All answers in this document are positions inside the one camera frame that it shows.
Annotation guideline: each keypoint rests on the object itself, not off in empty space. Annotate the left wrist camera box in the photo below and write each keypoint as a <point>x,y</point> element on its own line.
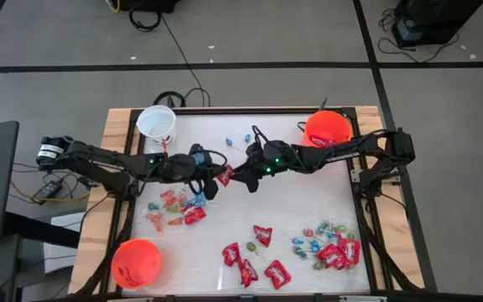
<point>199,158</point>

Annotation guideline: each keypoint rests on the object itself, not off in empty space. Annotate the green gummy in clear wrapper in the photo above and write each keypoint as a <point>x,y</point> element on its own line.
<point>173,209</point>

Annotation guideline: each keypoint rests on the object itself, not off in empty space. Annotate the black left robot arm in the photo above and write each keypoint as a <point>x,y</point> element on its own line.
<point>99,161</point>

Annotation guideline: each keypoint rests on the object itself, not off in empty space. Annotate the red gummy in clear wrapper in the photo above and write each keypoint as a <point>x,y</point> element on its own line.
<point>171,201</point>
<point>167,194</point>

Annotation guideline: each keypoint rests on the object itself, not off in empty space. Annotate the black floor beam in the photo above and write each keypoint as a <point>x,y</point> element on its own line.
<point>40,230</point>

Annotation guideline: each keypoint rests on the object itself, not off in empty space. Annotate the black floor equipment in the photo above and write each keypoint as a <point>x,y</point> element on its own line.
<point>149,4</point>

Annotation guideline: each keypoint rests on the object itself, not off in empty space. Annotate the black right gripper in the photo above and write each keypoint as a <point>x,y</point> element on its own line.
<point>271,159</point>

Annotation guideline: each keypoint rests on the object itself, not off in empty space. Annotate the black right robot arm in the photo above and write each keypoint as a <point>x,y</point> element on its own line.
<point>342,155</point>

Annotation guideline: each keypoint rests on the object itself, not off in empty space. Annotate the orange gummy in clear wrapper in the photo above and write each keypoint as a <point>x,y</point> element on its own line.
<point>175,221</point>
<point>183,199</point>
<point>152,217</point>
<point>158,226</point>

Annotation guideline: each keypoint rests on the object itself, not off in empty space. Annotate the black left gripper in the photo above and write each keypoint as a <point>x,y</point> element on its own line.
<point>178,168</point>

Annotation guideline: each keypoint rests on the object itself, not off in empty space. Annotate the teal lollipop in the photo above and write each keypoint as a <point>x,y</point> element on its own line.
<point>300,251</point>
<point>322,227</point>

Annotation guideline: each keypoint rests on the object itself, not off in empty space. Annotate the pink lollipop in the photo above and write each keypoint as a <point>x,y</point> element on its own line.
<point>308,232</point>

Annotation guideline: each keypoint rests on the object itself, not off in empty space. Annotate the black power adapter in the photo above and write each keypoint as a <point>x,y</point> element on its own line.
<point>48,189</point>

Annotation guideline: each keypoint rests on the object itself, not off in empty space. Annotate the orange pumpkin face bucket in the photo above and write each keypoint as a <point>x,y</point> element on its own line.
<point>136,260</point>
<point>329,123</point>

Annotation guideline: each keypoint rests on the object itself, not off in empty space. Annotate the teal gummy in clear wrapper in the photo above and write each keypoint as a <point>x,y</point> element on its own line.
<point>153,206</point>

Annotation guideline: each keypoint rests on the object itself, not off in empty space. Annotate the black equipment case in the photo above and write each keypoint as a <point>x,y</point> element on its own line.
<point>434,17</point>

